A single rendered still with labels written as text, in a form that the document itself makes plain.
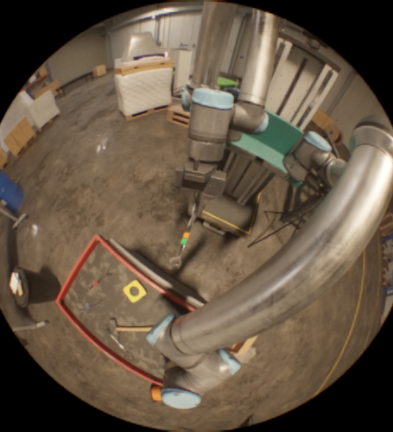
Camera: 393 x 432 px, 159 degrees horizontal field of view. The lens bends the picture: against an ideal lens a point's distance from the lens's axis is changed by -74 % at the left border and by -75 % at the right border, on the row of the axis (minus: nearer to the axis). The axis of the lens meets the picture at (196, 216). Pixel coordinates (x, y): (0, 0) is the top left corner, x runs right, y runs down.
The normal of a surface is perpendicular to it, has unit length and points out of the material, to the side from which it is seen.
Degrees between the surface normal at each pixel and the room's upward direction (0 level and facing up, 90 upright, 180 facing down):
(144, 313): 0
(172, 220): 0
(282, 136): 90
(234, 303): 65
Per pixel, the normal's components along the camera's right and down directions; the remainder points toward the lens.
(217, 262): 0.12, -0.39
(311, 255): -0.73, -0.38
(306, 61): -0.42, 0.81
